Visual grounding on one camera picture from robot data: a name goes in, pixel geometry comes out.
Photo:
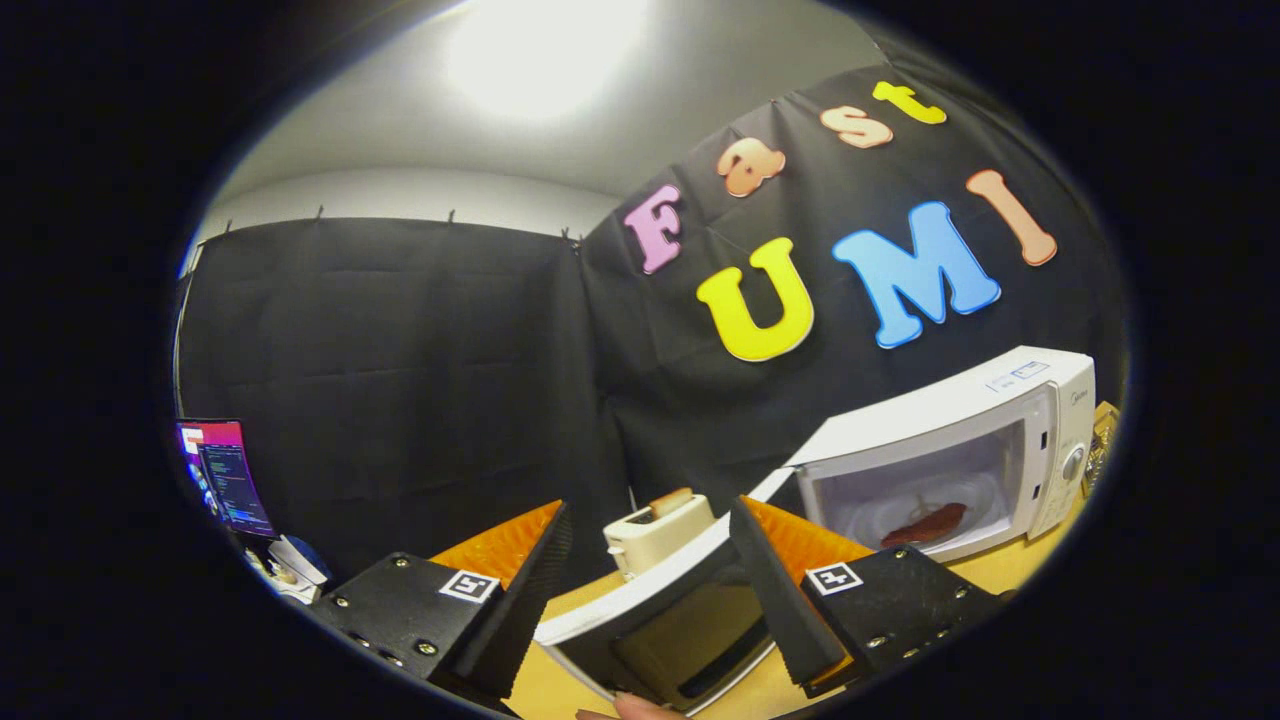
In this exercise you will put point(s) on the toasted bread slice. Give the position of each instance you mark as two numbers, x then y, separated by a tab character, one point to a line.
672	502

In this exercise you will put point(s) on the computer monitor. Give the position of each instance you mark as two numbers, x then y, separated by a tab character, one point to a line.
230	480

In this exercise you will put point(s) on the cream bread toaster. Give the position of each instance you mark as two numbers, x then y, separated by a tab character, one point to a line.
655	540

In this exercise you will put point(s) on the brown roasted meat piece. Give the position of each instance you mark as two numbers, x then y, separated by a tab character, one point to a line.
930	525

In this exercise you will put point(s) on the white object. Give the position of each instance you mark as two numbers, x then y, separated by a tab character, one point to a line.
300	565

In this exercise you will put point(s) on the white toaster oven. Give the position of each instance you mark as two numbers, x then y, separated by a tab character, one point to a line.
900	420

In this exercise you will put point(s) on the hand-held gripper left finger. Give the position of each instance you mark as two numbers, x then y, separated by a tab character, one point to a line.
520	600

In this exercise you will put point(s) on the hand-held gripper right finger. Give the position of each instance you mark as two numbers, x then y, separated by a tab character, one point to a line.
775	590

